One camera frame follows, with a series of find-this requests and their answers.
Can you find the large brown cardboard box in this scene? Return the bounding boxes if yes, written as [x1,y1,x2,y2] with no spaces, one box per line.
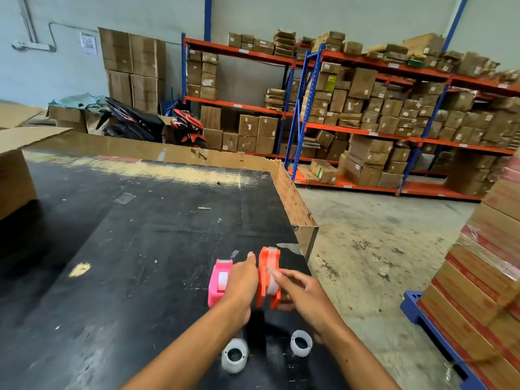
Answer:
[99,27,134,74]
[106,69,134,107]
[128,32,166,80]
[129,74,165,115]

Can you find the person's right hand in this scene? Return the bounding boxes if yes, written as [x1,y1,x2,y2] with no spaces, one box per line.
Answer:
[267,268,346,342]

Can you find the person's left forearm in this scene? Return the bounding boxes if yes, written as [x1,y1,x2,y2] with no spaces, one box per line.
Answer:
[120,302,244,390]

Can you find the red and black scooter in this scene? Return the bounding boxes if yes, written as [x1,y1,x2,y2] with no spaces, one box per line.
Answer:
[170,105,207,149]

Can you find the pink tape dispenser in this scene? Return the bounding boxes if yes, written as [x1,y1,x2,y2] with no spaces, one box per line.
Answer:
[207,259,234,308]

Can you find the group of shelved cardboard boxes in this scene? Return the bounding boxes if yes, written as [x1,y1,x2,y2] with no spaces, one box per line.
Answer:
[186,29,295,155]
[286,30,520,196]

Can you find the narrow orange blue shelf rack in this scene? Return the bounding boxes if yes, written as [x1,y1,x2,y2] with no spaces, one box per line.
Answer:
[181,33,295,161]

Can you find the low brown cardboard boxes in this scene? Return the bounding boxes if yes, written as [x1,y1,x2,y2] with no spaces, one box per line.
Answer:
[48,104,102,134]

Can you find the blue plastic pallet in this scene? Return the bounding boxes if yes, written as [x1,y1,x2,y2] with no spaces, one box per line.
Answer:
[400,290,488,390]

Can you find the green tarp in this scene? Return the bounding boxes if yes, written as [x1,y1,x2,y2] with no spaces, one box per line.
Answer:
[48,93,107,110]

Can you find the white paper wall notice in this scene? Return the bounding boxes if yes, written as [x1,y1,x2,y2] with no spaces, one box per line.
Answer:
[79,32,99,57]

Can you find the white wall cable conduit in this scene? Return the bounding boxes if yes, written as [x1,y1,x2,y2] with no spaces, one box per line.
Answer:
[11,0,57,53]

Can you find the stack of red striped cartons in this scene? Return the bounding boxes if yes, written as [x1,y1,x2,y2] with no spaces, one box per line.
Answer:
[417,148,520,390]

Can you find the open brown cardboard box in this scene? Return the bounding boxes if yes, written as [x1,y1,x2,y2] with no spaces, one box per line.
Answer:
[0,102,72,220]

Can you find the cardboard table edge strip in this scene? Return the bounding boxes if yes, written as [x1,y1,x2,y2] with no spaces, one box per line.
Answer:
[24,131,320,263]

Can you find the orange tape dispenser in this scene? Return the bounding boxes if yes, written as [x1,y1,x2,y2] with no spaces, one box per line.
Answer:
[256,246,282,310]

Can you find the person's left hand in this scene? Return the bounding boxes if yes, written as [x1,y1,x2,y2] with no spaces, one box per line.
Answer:
[219,251,259,328]

